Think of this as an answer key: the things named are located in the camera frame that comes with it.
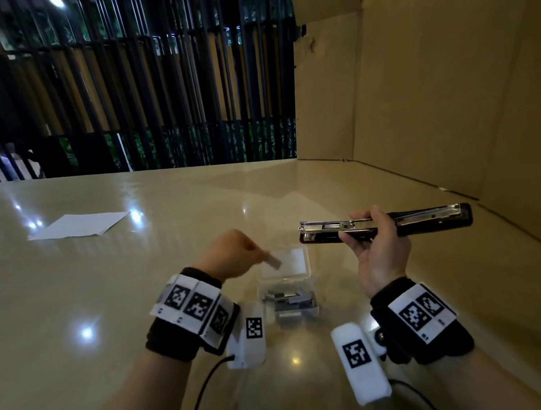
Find black wristband with markers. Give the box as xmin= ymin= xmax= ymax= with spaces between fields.
xmin=139 ymin=263 xmax=244 ymax=366
xmin=367 ymin=272 xmax=476 ymax=369

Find black right camera cable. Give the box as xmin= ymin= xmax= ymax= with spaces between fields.
xmin=389 ymin=375 xmax=444 ymax=410

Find black camera cable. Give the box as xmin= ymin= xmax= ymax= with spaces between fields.
xmin=389 ymin=375 xmax=444 ymax=410
xmin=180 ymin=354 xmax=240 ymax=410

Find black left camera cable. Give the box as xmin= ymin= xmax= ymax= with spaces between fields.
xmin=180 ymin=354 xmax=240 ymax=410

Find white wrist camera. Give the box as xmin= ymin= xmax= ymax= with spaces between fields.
xmin=329 ymin=319 xmax=393 ymax=409
xmin=221 ymin=300 xmax=269 ymax=371

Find person's right hand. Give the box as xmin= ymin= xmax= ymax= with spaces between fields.
xmin=337 ymin=202 xmax=416 ymax=302

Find person's right forearm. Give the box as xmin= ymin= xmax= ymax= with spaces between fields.
xmin=424 ymin=342 xmax=541 ymax=410

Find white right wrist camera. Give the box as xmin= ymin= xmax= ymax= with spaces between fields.
xmin=329 ymin=319 xmax=393 ymax=409

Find single silver staple bar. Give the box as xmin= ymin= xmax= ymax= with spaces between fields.
xmin=262 ymin=250 xmax=284 ymax=272

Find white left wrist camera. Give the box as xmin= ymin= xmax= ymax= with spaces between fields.
xmin=221 ymin=300 xmax=269 ymax=371

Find white paper sheet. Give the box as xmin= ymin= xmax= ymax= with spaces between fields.
xmin=26 ymin=209 xmax=132 ymax=243

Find black left wristband with markers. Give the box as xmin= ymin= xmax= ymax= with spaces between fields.
xmin=139 ymin=263 xmax=244 ymax=366

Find pile of staples strips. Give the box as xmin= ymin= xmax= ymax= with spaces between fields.
xmin=264 ymin=286 xmax=318 ymax=321

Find clear plastic box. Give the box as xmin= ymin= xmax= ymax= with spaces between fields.
xmin=253 ymin=245 xmax=321 ymax=325

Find person's left forearm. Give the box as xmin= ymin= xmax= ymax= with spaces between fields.
xmin=84 ymin=346 xmax=196 ymax=410

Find large brown cardboard panel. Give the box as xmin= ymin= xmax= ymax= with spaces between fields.
xmin=284 ymin=0 xmax=541 ymax=282

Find black right wristband with markers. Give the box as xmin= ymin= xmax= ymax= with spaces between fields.
xmin=367 ymin=272 xmax=476 ymax=369

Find black stapler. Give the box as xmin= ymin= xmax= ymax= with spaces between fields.
xmin=297 ymin=202 xmax=475 ymax=247

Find person's left hand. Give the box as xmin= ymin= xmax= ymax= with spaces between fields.
xmin=190 ymin=226 xmax=270 ymax=286

